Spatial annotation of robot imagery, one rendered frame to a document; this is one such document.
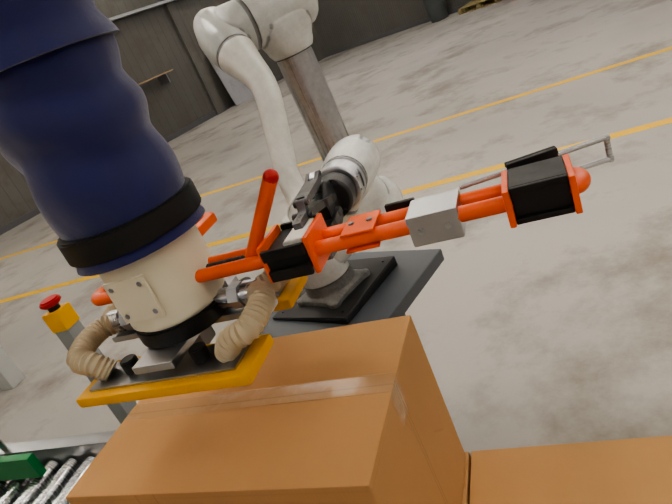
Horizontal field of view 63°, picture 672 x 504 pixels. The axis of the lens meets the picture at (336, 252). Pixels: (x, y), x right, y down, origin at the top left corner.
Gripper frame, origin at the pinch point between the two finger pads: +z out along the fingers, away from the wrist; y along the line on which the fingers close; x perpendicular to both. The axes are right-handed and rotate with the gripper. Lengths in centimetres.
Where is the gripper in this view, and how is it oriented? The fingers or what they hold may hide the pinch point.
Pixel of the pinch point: (304, 245)
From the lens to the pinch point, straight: 82.5
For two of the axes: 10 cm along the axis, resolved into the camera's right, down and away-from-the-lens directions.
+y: 3.7, 8.4, 3.9
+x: -9.0, 2.1, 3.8
